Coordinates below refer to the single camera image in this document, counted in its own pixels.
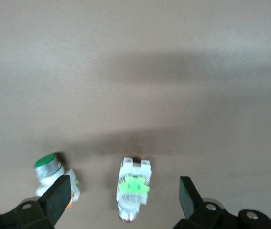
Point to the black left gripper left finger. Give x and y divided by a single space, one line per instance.
54 200

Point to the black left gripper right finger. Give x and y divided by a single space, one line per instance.
189 200

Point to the red push button green block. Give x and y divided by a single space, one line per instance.
133 188

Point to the green push button orange block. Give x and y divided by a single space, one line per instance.
48 167

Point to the brown table cover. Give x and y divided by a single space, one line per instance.
135 83

